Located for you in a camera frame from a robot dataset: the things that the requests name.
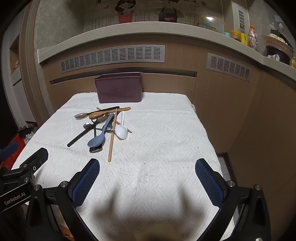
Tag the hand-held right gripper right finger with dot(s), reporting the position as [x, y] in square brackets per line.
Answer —
[209, 183]

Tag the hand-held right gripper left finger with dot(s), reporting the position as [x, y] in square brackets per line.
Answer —
[85, 183]

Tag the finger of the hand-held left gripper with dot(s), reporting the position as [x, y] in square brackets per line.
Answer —
[9, 148]
[37, 158]

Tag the dark spoon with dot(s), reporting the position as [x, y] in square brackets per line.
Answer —
[94, 150]

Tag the blue plastic spoon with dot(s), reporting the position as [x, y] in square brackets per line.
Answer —
[97, 140]

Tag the wooden chopstick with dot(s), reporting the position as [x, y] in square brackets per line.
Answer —
[129, 131]
[112, 141]

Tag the small metal spoon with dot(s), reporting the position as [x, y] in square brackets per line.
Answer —
[87, 125]

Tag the white plastic spoon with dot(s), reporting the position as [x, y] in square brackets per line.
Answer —
[121, 132]

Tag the wooden spoon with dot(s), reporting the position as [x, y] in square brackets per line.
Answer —
[96, 114]

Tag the purple plastic utensil holder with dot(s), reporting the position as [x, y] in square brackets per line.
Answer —
[119, 90]

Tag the red floor mat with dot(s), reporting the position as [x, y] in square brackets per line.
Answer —
[20, 151]

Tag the white shoe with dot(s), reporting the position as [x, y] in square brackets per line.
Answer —
[29, 136]

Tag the white textured cloth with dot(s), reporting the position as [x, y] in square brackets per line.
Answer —
[150, 143]

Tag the wooden counter cabinet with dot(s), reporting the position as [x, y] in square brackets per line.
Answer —
[254, 115]

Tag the short grey vent grille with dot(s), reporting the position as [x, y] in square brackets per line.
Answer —
[229, 67]

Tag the long grey vent grille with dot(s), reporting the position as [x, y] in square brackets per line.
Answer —
[111, 58]

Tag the crumpled foil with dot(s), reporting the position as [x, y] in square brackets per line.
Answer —
[274, 57]

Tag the black pot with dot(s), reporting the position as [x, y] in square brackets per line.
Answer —
[277, 54]

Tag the yellow box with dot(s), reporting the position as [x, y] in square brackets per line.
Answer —
[244, 39]

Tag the yellow-lidded jar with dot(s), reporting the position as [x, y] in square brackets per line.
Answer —
[235, 36]

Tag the teal cup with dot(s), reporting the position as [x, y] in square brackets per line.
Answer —
[226, 34]

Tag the orange-capped plastic bottle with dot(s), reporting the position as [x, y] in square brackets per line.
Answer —
[252, 37]

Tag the clear glass bottle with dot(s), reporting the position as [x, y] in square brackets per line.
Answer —
[242, 29]

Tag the yellow-rimmed glass pot lid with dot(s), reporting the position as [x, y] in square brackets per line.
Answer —
[209, 22]

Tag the speckled stone countertop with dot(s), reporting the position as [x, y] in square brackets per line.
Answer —
[138, 29]

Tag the beige door frame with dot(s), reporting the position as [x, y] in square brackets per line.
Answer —
[34, 69]

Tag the cartoon wall poster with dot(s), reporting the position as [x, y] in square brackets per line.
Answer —
[124, 11]

